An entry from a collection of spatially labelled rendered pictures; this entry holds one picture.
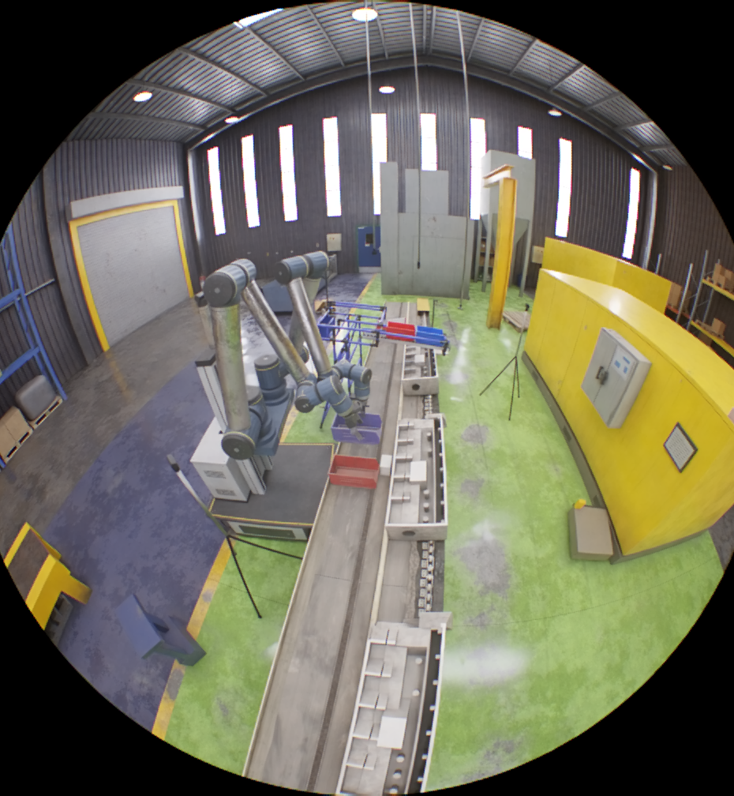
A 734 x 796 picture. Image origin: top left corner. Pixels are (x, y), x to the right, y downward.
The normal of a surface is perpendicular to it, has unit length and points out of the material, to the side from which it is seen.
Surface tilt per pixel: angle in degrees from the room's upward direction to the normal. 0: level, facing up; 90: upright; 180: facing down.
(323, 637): 0
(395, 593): 0
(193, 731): 0
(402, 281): 90
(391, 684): 10
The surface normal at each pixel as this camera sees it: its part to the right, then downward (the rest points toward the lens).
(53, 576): 0.99, 0.07
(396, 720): -0.19, -0.80
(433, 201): -0.15, 0.59
